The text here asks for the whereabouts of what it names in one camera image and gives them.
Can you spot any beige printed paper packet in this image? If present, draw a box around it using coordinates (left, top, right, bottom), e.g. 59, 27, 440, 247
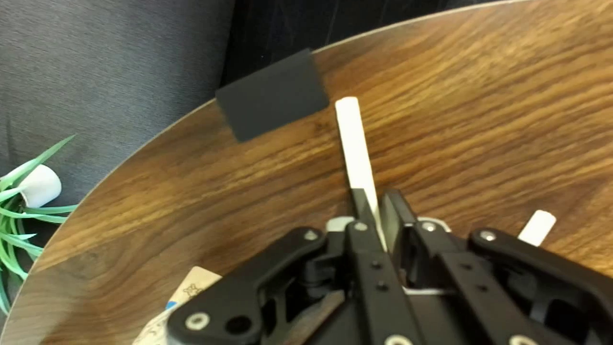
132, 266, 224, 345

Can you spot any white plastic spoon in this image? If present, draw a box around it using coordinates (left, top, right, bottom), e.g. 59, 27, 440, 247
517, 210, 557, 248
327, 97, 452, 295

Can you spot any black fabric cushion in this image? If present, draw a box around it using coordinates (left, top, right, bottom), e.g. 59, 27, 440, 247
220, 0, 484, 89

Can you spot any green plant in white pot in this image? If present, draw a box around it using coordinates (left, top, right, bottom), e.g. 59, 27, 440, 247
0, 134, 79, 317

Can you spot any black rectangular card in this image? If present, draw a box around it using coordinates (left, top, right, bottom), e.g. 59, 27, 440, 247
215, 48, 330, 143

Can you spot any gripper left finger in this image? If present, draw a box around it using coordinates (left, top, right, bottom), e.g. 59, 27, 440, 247
165, 188, 423, 345

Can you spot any grey fabric sofa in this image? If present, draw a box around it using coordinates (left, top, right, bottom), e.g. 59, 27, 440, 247
0, 0, 236, 250

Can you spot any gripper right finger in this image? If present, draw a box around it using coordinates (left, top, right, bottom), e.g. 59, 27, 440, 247
382, 189, 613, 345

